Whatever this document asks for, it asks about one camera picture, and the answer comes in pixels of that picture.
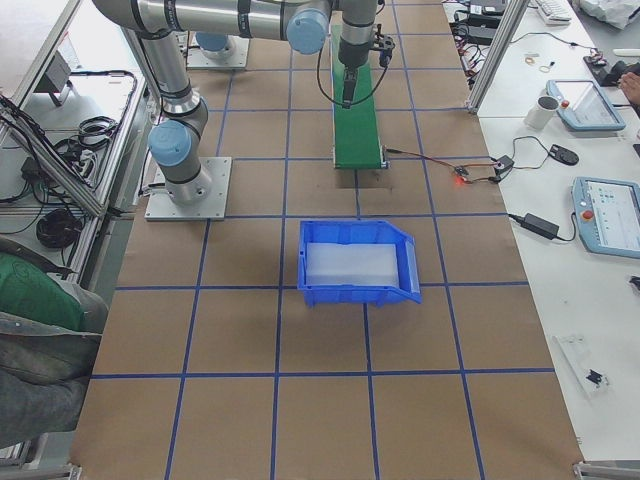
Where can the white mug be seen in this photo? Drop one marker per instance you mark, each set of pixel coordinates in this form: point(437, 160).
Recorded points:
point(541, 113)

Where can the blue plastic bin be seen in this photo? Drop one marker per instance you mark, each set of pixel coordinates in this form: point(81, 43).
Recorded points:
point(355, 262)

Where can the person in green jacket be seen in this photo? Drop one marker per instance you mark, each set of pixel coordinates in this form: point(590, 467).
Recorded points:
point(50, 335)

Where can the black computer mouse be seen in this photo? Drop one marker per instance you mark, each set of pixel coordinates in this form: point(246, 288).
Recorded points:
point(563, 155)

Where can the blue teach pendant far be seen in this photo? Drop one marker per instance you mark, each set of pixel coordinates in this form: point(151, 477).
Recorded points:
point(584, 106)

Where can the aluminium profile post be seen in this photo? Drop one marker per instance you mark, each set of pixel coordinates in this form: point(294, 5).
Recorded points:
point(511, 19)

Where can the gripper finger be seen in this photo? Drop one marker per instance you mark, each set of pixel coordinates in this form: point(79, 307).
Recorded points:
point(345, 85)
point(353, 78)

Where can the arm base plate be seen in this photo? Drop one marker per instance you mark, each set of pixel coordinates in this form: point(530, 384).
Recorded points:
point(203, 198)
point(211, 52)

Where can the green conveyor belt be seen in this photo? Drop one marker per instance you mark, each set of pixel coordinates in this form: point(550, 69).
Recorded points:
point(357, 144)

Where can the small red-lit circuit board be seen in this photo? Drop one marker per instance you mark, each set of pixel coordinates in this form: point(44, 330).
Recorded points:
point(461, 174)

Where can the blue teach pendant near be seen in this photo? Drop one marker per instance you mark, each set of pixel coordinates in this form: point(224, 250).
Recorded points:
point(607, 214)

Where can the black power adapter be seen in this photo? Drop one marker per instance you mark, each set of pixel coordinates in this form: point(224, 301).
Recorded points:
point(536, 225)

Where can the blue teach pendant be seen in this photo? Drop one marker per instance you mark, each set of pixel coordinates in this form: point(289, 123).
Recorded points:
point(584, 106)
point(607, 214)

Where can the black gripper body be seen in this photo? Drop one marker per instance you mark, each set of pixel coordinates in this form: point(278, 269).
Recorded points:
point(351, 56)

